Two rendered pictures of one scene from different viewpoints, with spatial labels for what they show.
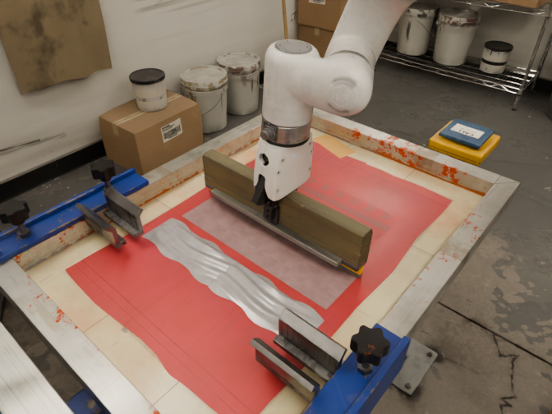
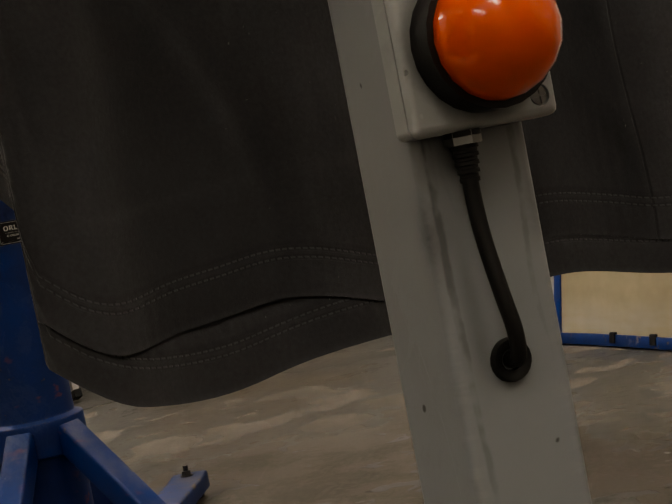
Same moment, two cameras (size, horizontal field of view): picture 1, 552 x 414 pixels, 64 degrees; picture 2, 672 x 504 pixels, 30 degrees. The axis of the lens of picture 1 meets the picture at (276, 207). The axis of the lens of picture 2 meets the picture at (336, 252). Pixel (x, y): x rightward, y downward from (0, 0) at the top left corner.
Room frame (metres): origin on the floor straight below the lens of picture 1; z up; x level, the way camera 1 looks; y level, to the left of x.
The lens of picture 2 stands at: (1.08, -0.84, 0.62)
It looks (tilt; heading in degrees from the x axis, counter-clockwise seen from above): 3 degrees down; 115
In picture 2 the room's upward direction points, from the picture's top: 11 degrees counter-clockwise
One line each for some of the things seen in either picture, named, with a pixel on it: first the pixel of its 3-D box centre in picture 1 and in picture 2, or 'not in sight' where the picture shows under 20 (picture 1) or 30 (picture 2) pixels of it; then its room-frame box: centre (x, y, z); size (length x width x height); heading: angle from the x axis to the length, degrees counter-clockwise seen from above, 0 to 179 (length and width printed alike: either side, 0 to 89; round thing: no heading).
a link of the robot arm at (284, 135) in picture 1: (282, 125); not in sight; (0.59, -0.01, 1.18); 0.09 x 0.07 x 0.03; 139
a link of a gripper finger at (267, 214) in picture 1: (267, 209); not in sight; (0.58, 0.01, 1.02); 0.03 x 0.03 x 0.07; 49
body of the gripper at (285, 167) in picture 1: (282, 156); not in sight; (0.60, -0.01, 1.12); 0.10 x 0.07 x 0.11; 139
